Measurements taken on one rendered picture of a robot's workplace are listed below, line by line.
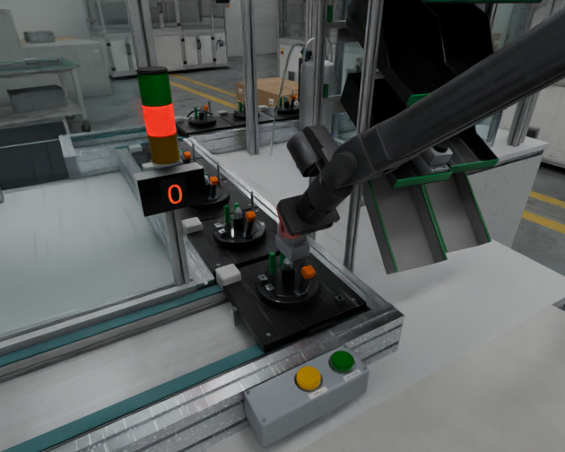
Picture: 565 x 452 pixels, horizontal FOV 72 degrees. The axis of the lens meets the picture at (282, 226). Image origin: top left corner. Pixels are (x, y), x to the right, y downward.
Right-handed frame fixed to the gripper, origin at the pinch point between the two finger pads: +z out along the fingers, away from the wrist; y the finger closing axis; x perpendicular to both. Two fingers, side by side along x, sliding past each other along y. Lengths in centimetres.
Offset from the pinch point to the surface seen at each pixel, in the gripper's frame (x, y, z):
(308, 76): -68, -54, 39
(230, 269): 0.1, 9.5, 16.9
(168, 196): -12.7, 20.7, 0.5
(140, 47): -31.8, 20.6, -15.6
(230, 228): -12.8, 2.1, 27.6
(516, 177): -10, -165, 61
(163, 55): -645, -209, 626
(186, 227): -17.6, 11.9, 32.0
